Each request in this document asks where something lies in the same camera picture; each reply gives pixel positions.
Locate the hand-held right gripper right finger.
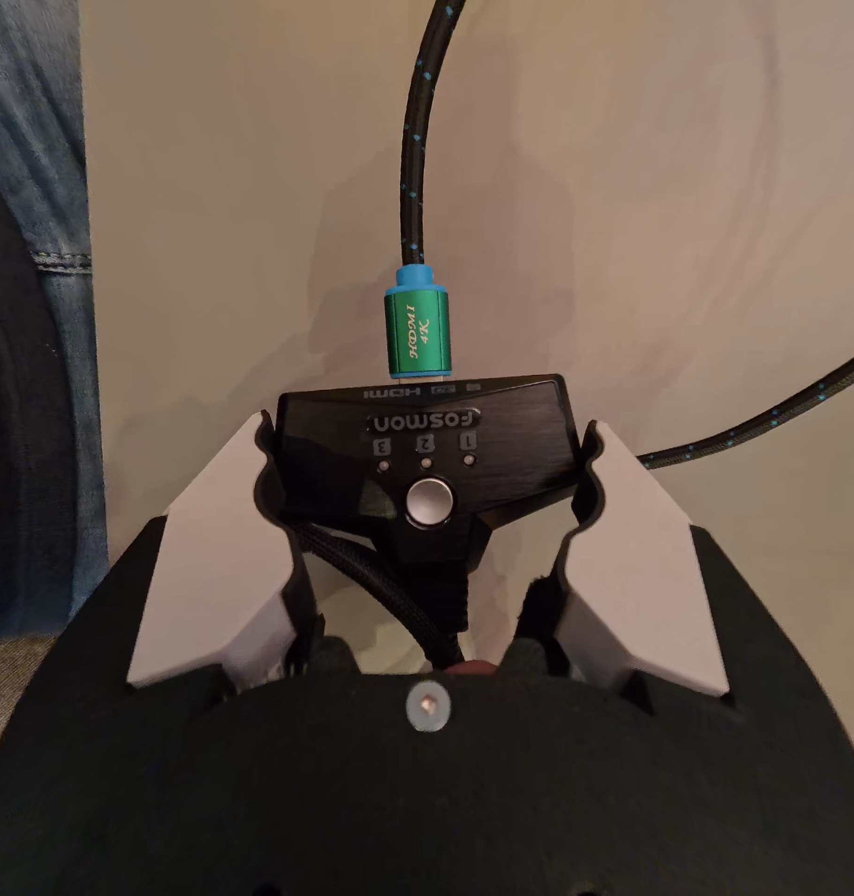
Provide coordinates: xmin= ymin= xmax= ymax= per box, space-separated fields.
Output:
xmin=546 ymin=420 xmax=736 ymax=697

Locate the person's leg in jeans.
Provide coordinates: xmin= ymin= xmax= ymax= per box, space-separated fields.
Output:
xmin=0 ymin=0 xmax=109 ymax=648

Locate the black hdmi switch box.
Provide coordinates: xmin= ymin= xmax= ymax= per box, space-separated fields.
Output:
xmin=266 ymin=373 xmax=585 ymax=676

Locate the green plug braided hdmi cable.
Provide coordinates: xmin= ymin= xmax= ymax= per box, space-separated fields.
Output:
xmin=383 ymin=0 xmax=854 ymax=471

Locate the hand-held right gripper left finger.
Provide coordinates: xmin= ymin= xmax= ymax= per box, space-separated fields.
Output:
xmin=126 ymin=411 xmax=310 ymax=690

